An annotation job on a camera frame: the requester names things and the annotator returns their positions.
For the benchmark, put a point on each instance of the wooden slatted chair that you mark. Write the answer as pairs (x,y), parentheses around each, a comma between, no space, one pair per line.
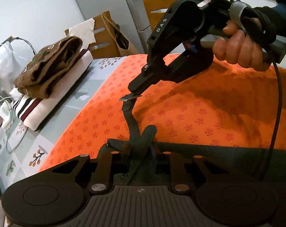
(148,14)

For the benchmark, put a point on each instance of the silver refrigerator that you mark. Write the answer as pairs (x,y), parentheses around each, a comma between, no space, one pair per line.
(133,16)

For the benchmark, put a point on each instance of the grey pants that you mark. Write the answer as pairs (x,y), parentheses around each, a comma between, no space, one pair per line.
(228,160)

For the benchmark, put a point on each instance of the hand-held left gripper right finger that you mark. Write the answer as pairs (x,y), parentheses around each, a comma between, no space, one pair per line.
(167,160)

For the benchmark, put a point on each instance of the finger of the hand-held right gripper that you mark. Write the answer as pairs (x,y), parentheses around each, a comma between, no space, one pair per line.
(173,71)
(145,80)

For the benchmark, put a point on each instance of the brown patterned folded sweater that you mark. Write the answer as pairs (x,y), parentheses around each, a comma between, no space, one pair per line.
(50,68)

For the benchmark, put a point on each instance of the orange patterned mat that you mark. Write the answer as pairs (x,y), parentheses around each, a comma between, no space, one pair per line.
(180,113)

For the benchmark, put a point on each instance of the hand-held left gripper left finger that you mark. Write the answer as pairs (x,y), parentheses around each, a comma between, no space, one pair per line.
(114,160)

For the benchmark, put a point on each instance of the person's right hand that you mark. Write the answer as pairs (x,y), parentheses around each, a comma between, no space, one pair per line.
(242,49)

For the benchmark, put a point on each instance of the white cloth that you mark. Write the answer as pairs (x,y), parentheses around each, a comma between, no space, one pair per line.
(82,32)

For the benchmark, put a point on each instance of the white striped folded sweater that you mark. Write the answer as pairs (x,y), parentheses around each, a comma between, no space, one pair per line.
(62,92)

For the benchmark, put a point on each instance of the floral checked tablecloth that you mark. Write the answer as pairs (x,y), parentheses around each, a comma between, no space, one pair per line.
(81,94)

